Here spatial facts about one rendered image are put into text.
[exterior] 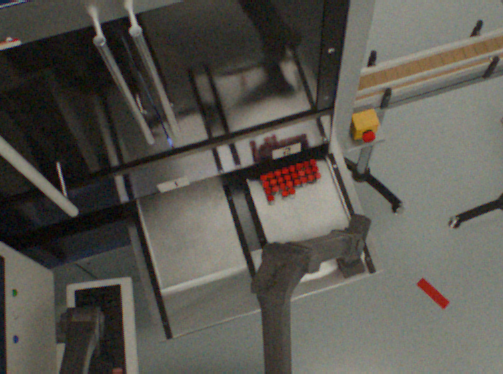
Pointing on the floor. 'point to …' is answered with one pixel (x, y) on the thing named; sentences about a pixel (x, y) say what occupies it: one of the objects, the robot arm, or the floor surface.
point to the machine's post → (349, 70)
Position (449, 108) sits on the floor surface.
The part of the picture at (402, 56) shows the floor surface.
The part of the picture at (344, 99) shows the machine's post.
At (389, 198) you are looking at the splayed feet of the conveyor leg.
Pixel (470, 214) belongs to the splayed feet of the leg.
